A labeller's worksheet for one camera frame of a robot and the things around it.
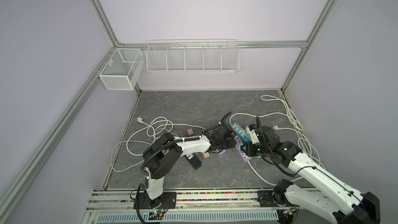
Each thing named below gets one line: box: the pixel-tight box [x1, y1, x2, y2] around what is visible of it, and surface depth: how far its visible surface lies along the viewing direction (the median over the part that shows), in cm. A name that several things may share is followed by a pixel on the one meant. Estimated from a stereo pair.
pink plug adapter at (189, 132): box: [186, 128, 194, 137], surface depth 98 cm
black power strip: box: [185, 152, 203, 171], surface depth 86 cm
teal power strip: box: [230, 122, 253, 144], surface depth 98 cm
